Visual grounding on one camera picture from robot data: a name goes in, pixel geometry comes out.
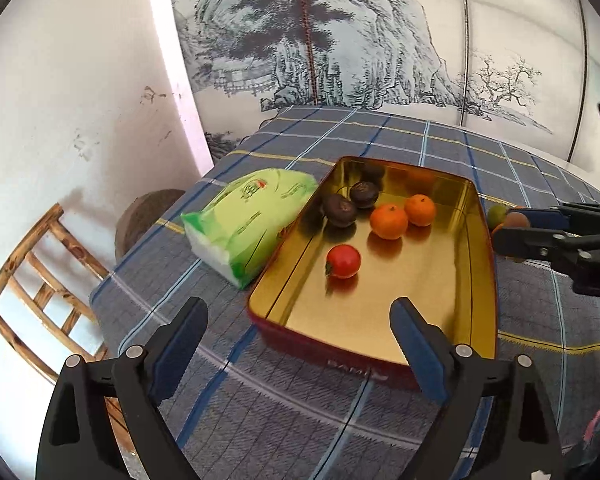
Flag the landscape painting wall panels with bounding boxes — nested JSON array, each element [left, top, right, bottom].
[[165, 0, 600, 163]]

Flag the brown round stump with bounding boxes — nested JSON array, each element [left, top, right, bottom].
[[115, 189, 186, 261]]

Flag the red tin box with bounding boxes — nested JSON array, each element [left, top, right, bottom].
[[246, 156, 498, 393]]

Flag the red tomato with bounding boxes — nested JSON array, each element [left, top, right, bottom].
[[325, 244, 362, 280]]

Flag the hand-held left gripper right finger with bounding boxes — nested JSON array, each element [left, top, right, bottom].
[[389, 297, 565, 480]]

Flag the dark purple mangosteen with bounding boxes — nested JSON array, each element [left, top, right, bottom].
[[321, 194, 358, 228], [349, 181, 381, 209]]

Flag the wooden chair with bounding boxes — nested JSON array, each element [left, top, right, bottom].
[[0, 203, 141, 466]]

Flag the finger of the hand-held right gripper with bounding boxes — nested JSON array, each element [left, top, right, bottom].
[[512, 204, 581, 231], [492, 227, 573, 261]]

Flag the green tissue pack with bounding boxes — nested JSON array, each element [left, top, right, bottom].
[[181, 167, 318, 290]]

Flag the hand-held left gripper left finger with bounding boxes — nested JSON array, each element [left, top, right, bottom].
[[35, 296, 210, 480]]

